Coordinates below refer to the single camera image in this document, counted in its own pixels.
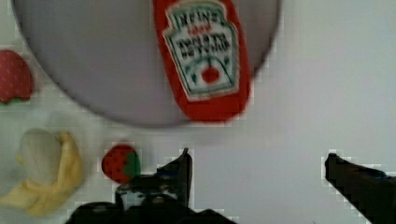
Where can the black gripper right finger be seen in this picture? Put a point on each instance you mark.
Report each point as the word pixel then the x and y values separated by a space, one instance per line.
pixel 370 191

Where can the red felt ketchup bottle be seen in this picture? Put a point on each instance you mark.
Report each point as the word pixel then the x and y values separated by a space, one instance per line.
pixel 205 57

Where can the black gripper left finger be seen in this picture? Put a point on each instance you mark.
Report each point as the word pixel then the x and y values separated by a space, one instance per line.
pixel 173 180

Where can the grey round plate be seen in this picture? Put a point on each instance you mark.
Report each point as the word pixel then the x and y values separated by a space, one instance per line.
pixel 104 54

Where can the small felt strawberry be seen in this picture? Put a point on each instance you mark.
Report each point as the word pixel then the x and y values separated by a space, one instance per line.
pixel 121 163

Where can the felt peeled banana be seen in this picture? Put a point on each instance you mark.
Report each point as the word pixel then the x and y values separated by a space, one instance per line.
pixel 53 171

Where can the pink felt strawberry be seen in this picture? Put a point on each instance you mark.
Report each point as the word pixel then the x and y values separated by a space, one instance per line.
pixel 16 80

